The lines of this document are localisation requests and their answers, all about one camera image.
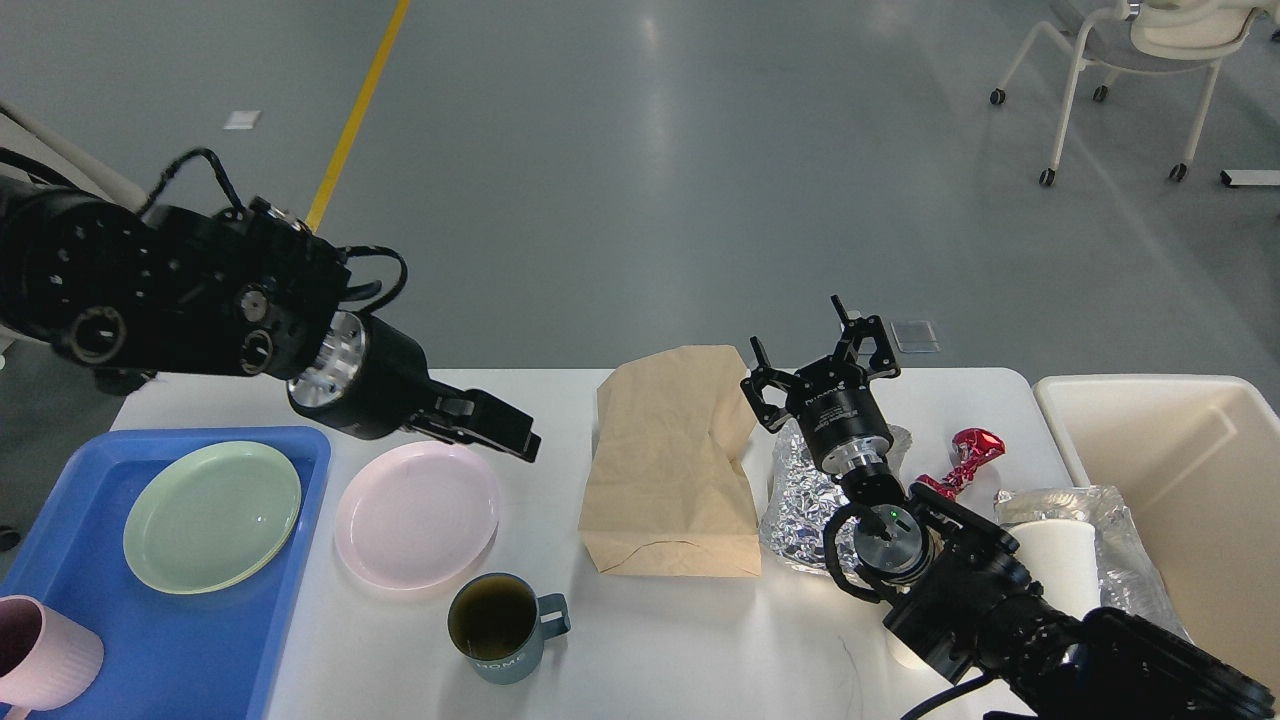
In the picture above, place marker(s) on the white floor plate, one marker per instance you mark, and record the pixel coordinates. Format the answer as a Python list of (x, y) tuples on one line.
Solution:
[(242, 120)]

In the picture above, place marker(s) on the beige plastic bin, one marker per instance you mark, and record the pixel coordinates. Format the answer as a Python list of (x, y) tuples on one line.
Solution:
[(1196, 459)]

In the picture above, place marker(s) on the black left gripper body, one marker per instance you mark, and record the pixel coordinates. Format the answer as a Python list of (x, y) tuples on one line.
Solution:
[(367, 380)]

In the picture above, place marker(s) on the white paper cup upright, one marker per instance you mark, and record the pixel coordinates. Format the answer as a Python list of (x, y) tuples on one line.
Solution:
[(1060, 554)]

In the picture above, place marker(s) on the pink plate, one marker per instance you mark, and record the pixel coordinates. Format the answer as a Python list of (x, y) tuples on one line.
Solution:
[(416, 516)]

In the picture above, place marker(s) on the white paper cup tipped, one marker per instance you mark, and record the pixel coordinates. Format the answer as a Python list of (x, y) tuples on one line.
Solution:
[(903, 654)]

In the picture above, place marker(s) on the white chair on wheels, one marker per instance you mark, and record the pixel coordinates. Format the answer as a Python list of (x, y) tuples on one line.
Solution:
[(1139, 38)]

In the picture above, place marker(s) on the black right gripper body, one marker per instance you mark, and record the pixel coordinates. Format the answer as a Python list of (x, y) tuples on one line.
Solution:
[(842, 425)]

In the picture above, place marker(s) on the crushed red can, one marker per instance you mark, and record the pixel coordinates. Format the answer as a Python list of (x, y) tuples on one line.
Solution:
[(973, 448)]

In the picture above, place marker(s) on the grey floor socket cover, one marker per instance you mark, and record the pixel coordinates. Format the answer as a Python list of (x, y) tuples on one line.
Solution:
[(915, 336)]

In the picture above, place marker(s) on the dark teal mug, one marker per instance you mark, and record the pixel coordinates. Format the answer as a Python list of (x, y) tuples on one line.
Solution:
[(501, 626)]

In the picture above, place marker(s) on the white bar on floor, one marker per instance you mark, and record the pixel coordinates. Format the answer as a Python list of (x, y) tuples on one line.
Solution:
[(1250, 178)]

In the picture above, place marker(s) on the crumpled silver foil bag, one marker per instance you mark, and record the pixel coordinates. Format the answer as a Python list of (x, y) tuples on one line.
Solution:
[(802, 501)]

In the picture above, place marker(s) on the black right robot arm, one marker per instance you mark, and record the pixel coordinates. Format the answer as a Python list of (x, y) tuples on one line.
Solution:
[(960, 600)]

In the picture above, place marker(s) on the blue plastic tray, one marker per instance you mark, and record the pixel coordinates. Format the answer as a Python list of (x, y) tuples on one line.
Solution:
[(167, 656)]

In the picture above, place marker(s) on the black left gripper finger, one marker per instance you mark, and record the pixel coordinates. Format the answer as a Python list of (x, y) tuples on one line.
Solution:
[(455, 401), (507, 432)]

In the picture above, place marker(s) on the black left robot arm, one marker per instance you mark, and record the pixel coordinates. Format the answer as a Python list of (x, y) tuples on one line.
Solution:
[(196, 281)]

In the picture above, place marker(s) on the brown paper bag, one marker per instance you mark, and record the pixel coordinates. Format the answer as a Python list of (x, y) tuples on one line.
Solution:
[(666, 494)]

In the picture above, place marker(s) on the clear plastic bag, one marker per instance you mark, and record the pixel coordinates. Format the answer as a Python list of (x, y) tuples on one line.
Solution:
[(1126, 578)]

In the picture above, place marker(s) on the pink ribbed mug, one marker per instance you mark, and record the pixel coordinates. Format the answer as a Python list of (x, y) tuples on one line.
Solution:
[(47, 660)]

